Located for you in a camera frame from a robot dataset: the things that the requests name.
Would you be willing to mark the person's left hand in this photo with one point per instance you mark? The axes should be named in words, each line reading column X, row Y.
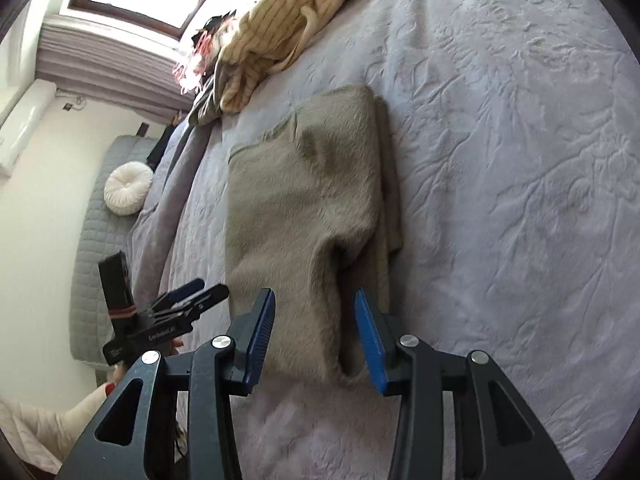
column 119, row 377

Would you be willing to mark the olive knit garment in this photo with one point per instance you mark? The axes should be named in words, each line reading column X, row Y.
column 205, row 105

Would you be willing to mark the dark pink-trimmed item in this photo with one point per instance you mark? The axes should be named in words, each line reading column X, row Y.
column 195, row 57

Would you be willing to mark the person's left forearm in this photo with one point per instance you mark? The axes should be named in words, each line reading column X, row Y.
column 60, row 420

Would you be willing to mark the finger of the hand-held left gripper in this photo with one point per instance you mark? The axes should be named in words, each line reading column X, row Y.
column 207, row 297
column 185, row 290

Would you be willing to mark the grey quilted headboard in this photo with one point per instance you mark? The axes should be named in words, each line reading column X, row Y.
column 95, row 260

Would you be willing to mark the yellow striped garment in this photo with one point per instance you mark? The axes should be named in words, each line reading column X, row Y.
column 280, row 20

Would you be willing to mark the lavender embossed fleece blanket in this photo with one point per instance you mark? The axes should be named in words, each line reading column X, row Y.
column 500, row 210

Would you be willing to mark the round white pleated cushion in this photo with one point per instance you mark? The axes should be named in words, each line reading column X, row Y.
column 127, row 190

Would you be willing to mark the lavender pleated curtain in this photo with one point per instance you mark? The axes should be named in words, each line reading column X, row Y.
column 110, row 70

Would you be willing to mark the white air conditioner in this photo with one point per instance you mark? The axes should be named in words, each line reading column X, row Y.
column 25, row 125

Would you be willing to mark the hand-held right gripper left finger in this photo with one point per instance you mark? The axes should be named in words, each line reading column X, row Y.
column 260, row 330

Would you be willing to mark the wall socket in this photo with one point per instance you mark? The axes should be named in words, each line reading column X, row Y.
column 67, row 106

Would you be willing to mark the brown knit sweater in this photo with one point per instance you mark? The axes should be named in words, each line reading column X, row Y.
column 300, row 210

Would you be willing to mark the black item beside headboard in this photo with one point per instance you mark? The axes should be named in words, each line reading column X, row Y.
column 160, row 145

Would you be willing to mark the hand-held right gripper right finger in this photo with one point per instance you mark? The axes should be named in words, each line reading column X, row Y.
column 372, row 345

